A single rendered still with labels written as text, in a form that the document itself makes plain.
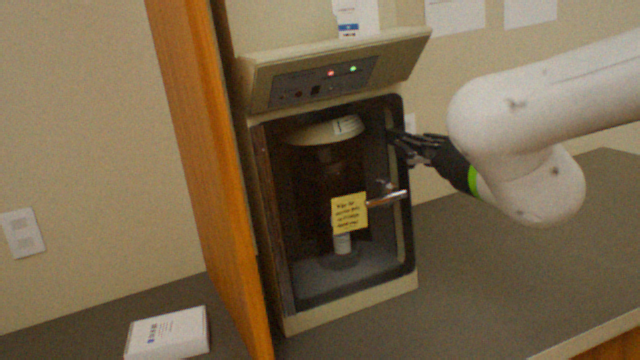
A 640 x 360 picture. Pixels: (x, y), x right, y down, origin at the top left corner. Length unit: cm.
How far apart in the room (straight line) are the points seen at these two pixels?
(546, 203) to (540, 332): 45
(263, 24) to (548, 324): 76
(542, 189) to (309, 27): 49
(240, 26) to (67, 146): 59
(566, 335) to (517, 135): 57
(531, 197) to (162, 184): 94
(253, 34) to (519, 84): 48
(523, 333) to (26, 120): 113
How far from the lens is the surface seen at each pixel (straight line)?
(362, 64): 93
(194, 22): 82
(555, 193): 71
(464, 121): 64
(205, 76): 83
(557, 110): 61
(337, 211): 104
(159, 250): 145
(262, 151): 95
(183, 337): 114
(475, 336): 110
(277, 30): 95
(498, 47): 178
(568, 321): 116
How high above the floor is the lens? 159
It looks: 19 degrees down
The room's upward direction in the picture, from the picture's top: 8 degrees counter-clockwise
